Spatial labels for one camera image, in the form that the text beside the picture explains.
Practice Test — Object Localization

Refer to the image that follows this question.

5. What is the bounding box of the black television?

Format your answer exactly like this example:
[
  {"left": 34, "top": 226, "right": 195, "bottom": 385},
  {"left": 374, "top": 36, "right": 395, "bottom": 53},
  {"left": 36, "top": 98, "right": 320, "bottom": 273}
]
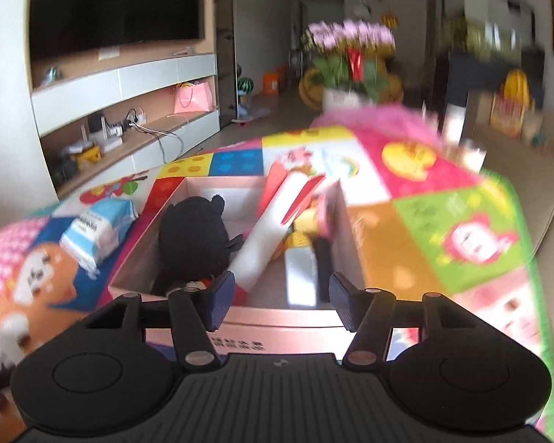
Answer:
[{"left": 28, "top": 0, "right": 203, "bottom": 62}]

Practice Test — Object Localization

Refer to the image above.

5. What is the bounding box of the white television cabinet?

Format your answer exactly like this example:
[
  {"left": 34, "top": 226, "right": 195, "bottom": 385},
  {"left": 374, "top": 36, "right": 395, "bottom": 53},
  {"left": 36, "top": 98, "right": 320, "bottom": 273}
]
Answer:
[{"left": 0, "top": 0, "right": 222, "bottom": 205}]

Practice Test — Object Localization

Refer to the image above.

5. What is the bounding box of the white power strip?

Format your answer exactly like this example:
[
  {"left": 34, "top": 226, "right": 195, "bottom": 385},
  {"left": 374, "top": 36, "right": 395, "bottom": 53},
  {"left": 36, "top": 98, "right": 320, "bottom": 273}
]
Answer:
[{"left": 104, "top": 117, "right": 148, "bottom": 142}]

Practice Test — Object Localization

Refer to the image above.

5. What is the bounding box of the brown cardboard box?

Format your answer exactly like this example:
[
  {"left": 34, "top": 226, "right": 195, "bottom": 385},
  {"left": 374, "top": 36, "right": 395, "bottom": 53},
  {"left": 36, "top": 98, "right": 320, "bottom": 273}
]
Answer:
[{"left": 466, "top": 90, "right": 495, "bottom": 131}]

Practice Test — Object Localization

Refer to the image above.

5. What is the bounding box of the colourful play mat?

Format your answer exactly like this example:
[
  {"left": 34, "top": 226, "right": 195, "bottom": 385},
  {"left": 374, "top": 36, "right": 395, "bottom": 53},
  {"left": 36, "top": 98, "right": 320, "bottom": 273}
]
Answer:
[{"left": 0, "top": 127, "right": 554, "bottom": 443}]

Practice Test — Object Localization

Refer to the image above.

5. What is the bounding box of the pink fluffy cushion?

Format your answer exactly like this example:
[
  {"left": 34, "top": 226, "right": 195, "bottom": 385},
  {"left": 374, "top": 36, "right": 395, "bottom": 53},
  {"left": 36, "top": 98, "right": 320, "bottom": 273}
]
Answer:
[{"left": 311, "top": 104, "right": 445, "bottom": 142}]

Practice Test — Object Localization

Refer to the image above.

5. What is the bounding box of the pink potted flower plant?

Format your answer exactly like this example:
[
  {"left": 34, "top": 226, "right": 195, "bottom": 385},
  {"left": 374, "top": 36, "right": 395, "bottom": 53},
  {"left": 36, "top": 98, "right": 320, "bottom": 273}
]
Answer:
[{"left": 302, "top": 20, "right": 398, "bottom": 111}]

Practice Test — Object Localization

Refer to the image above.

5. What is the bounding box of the orange bag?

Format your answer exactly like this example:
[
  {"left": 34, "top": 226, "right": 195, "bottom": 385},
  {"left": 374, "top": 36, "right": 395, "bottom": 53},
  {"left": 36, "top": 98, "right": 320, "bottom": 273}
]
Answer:
[{"left": 263, "top": 72, "right": 285, "bottom": 96}]

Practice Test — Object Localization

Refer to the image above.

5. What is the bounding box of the pink gift bag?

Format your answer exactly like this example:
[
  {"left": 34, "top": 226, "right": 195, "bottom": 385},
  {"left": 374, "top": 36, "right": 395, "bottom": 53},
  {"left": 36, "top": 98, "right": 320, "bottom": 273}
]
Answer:
[{"left": 173, "top": 80, "right": 213, "bottom": 114}]

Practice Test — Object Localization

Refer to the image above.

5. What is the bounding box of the blue and white tissue pack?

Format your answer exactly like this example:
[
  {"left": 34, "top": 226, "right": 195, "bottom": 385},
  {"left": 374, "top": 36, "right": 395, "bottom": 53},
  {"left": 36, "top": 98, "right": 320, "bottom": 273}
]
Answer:
[{"left": 59, "top": 198, "right": 139, "bottom": 271}]

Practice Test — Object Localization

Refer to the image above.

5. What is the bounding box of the yellow and pink packet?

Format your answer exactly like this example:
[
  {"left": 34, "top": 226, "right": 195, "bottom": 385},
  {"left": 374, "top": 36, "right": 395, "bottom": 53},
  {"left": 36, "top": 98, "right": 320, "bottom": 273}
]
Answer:
[{"left": 284, "top": 210, "right": 321, "bottom": 253}]

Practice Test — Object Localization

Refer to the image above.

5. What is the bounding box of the yellow and red toy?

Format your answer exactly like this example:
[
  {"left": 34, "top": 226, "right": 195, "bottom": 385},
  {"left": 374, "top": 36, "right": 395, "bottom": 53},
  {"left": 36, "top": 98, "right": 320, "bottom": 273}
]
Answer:
[{"left": 489, "top": 68, "right": 537, "bottom": 140}]

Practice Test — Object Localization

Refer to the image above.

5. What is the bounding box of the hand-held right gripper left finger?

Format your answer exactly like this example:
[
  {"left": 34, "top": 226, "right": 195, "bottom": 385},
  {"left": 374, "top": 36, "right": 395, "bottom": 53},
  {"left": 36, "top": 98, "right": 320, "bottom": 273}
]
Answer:
[{"left": 87, "top": 271, "right": 237, "bottom": 372}]

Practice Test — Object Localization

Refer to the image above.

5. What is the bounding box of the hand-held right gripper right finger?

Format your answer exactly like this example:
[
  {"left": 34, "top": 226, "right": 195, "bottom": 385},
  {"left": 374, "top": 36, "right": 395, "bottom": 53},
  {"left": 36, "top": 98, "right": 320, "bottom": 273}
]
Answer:
[{"left": 329, "top": 271, "right": 472, "bottom": 372}]

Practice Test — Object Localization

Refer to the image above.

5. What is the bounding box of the dark cabinet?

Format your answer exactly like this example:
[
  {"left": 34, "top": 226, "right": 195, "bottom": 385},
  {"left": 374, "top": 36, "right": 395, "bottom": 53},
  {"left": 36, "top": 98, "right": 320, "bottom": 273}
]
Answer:
[{"left": 436, "top": 50, "right": 544, "bottom": 112}]

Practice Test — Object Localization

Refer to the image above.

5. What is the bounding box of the pink cardboard box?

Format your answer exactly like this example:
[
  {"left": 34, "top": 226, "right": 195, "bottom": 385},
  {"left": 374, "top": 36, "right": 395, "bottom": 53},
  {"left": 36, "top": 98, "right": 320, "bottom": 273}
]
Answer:
[{"left": 107, "top": 174, "right": 421, "bottom": 363}]

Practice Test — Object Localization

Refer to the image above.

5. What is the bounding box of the white cup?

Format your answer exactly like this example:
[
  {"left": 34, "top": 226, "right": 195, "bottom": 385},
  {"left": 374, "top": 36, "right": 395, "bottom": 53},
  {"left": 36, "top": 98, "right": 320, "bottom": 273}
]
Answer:
[{"left": 443, "top": 104, "right": 465, "bottom": 142}]

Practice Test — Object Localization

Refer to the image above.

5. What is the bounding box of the black plush toy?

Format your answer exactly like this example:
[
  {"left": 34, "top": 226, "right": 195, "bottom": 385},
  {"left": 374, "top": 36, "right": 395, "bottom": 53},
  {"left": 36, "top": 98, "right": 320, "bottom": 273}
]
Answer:
[{"left": 151, "top": 195, "right": 245, "bottom": 297}]

